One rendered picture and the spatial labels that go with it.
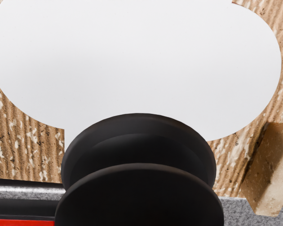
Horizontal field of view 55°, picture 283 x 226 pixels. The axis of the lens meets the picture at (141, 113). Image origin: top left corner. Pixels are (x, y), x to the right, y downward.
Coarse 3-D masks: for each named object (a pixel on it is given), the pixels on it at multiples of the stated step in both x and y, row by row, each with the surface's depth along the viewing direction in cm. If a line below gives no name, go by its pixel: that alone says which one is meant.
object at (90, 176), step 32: (96, 160) 6; (128, 160) 6; (160, 160) 6; (192, 160) 7; (96, 192) 5; (128, 192) 5; (160, 192) 5; (192, 192) 5; (64, 224) 6; (96, 224) 5; (128, 224) 5; (160, 224) 5; (192, 224) 5
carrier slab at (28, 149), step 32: (0, 0) 13; (256, 0) 13; (0, 96) 16; (0, 128) 17; (32, 128) 17; (256, 128) 17; (0, 160) 18; (32, 160) 18; (224, 160) 18; (224, 192) 20
